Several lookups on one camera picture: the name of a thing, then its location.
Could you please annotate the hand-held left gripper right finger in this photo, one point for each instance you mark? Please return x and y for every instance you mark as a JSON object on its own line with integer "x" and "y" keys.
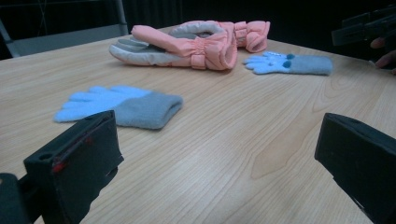
{"x": 364, "y": 161}

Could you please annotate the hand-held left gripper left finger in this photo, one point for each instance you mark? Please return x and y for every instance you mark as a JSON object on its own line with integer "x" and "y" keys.
{"x": 74, "y": 161}

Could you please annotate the light blue knit glove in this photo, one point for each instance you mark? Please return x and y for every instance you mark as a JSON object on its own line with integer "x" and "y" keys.
{"x": 305, "y": 64}
{"x": 137, "y": 109}

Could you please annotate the pink ski glove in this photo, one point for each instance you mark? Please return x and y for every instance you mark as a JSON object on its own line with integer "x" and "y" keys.
{"x": 257, "y": 37}
{"x": 174, "y": 49}

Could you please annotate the grey metal desk frame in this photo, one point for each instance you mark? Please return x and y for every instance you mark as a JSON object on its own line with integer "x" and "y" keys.
{"x": 68, "y": 39}

